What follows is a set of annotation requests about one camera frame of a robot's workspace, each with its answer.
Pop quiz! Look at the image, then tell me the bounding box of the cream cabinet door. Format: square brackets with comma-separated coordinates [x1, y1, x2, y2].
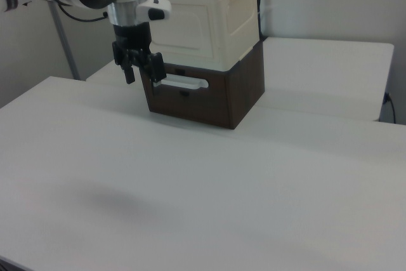
[147, 0, 211, 60]

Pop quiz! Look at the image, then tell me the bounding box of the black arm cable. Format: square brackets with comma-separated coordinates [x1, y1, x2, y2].
[56, 3, 110, 23]

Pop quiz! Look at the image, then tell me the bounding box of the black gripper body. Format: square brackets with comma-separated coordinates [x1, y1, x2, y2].
[112, 22, 152, 68]

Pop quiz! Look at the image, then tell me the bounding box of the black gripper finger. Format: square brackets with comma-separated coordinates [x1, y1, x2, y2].
[112, 42, 136, 86]
[146, 51, 167, 96]

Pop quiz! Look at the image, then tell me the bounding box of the cream plastic cabinet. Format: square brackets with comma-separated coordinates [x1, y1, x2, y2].
[144, 0, 259, 72]

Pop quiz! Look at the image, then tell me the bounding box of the dark brown wooden box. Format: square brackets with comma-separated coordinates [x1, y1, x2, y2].
[140, 40, 266, 131]

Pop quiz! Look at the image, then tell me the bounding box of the grey metal pole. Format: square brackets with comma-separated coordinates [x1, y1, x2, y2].
[46, 0, 80, 81]

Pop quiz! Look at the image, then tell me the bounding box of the black cable behind cabinet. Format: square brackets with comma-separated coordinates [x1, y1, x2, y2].
[254, 0, 266, 42]

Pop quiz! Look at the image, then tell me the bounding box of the black cable with plug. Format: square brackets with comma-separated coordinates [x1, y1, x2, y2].
[383, 92, 397, 124]

